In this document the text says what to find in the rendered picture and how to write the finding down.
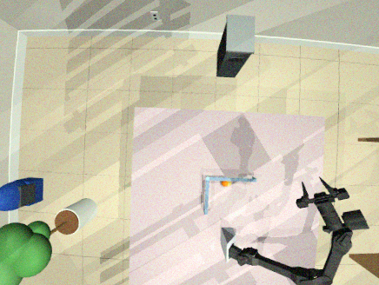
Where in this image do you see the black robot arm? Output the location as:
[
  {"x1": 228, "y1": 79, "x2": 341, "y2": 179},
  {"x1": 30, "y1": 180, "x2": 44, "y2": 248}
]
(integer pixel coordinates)
[{"x1": 229, "y1": 209, "x2": 369, "y2": 285}]

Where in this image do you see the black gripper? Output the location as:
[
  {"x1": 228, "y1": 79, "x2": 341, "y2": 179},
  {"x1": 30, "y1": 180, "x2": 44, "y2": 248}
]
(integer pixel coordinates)
[{"x1": 296, "y1": 176, "x2": 349, "y2": 218}]

